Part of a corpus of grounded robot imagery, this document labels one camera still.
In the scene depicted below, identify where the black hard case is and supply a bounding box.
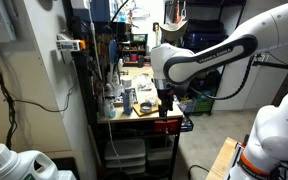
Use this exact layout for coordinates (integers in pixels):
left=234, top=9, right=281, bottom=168
left=186, top=18, right=226, bottom=34

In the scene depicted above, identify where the red toolbox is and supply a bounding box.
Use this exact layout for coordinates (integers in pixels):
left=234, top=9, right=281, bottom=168
left=152, top=118, right=180, bottom=135

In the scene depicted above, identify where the white hanging cable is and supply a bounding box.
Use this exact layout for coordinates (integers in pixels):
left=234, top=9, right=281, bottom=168
left=86, top=0, right=122, bottom=162

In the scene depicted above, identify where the small white plastic container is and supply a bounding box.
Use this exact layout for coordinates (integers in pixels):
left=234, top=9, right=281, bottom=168
left=57, top=169, right=78, bottom=180

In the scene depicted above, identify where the clear plastic storage bin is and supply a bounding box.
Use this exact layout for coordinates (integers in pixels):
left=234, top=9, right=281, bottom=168
left=146, top=146, right=175, bottom=163
left=104, top=138, right=147, bottom=161

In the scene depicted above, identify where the small wooden organizer shelf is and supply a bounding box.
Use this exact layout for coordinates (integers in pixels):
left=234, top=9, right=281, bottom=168
left=118, top=32, right=149, bottom=67

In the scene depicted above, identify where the black cart with wooden top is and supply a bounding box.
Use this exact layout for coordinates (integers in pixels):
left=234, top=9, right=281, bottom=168
left=94, top=65, right=185, bottom=180

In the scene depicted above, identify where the white detergent jug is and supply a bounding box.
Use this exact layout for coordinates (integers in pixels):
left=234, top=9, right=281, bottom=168
left=0, top=143, right=60, bottom=180

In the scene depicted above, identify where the blue spray can white cap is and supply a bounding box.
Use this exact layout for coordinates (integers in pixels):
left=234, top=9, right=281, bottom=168
left=121, top=76, right=135, bottom=116

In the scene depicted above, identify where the black floor cable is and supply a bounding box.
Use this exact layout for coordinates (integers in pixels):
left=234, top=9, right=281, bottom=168
left=187, top=164, right=211, bottom=180

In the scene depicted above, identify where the small round metal bowl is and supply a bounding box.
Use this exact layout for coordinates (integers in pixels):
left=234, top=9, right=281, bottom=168
left=139, top=102, right=153, bottom=114

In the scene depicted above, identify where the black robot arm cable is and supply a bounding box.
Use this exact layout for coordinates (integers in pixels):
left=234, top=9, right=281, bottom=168
left=188, top=54, right=256, bottom=101

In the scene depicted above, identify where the black wall cable bundle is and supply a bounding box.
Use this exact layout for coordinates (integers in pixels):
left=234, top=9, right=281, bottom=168
left=0, top=46, right=79, bottom=151

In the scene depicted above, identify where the blue hard case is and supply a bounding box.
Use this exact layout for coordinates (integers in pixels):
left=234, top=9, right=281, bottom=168
left=183, top=31, right=227, bottom=52

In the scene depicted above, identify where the blue hanging brush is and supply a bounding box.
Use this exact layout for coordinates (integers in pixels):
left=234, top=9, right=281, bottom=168
left=107, top=39, right=119, bottom=73

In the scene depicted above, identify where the white tool with orange end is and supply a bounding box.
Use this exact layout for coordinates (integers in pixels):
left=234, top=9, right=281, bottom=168
left=55, top=33, right=87, bottom=53

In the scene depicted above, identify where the small blue soap bottle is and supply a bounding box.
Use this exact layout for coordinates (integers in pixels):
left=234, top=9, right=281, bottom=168
left=107, top=99, right=118, bottom=119

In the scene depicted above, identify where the black metal shelf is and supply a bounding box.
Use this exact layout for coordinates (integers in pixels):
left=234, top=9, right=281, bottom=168
left=163, top=0, right=249, bottom=117

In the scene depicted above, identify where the crumpled clear plastic bag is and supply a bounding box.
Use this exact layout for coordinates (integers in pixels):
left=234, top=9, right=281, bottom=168
left=133, top=73, right=157, bottom=93

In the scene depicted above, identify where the blue white plastic crate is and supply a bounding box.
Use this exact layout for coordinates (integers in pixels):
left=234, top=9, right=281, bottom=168
left=178, top=99, right=197, bottom=115

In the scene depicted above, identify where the black mount bar orange knob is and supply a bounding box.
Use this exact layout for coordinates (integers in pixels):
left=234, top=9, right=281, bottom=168
left=251, top=52, right=288, bottom=79

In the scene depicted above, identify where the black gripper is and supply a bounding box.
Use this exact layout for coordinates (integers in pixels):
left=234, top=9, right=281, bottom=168
left=156, top=87, right=176, bottom=120

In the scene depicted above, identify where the green plastic crate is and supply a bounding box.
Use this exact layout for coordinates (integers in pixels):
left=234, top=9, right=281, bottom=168
left=193, top=95, right=215, bottom=114

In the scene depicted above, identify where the wooden cutting board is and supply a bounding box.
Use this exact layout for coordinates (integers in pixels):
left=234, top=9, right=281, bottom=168
left=132, top=101, right=161, bottom=118

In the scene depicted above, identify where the clear plastic bowl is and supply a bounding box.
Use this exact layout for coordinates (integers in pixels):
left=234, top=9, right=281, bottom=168
left=144, top=96, right=159, bottom=106

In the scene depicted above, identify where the light wooden table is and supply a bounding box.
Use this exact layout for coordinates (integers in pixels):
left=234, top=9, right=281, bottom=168
left=205, top=136, right=239, bottom=180

